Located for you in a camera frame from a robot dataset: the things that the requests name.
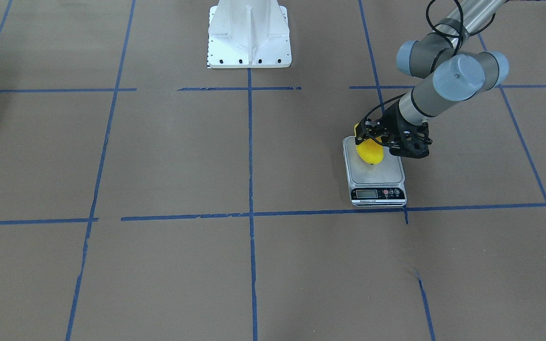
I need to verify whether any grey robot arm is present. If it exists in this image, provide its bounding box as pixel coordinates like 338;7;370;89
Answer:
355;0;510;164

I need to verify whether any brown paper table cover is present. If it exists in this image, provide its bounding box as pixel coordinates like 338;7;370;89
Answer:
0;0;546;341

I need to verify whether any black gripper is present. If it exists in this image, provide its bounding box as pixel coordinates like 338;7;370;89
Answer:
355;101;431;158

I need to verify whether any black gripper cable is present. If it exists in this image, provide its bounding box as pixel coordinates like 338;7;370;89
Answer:
361;0;468;131

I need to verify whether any yellow mango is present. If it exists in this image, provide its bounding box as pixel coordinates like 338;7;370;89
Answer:
355;123;385;164

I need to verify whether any silver digital kitchen scale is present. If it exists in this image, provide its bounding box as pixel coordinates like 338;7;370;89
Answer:
343;136;407;207

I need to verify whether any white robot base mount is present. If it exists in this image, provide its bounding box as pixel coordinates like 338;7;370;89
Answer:
207;0;292;69

